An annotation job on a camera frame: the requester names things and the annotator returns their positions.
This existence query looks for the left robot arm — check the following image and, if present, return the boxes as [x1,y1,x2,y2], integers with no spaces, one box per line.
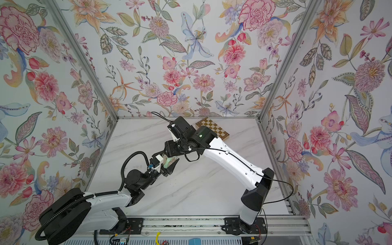
[35,157,179,245]

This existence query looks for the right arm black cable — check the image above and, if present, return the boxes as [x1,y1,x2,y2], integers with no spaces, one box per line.
[149,111,295,206]

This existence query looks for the blue small box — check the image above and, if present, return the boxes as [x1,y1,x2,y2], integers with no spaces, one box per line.
[188,238,202,245]

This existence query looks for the black corrugated cable hose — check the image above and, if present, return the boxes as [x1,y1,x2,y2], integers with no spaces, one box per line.
[118,150,150,190]

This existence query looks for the wooden folding chess board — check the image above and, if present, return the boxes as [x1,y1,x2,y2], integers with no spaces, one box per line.
[196,117,230,141]

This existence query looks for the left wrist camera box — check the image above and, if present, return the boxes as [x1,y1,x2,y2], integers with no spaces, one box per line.
[149,154,164,172]

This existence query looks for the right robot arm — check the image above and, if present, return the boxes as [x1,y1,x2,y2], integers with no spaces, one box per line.
[164,116,275,226]

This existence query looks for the yellow cable tie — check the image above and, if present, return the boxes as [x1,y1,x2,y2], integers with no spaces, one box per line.
[155,232,160,245]

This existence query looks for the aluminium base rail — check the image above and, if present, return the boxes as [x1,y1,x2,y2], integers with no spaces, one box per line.
[99,215,310,237]

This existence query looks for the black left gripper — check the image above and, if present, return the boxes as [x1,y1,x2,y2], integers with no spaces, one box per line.
[139,153,179,192]

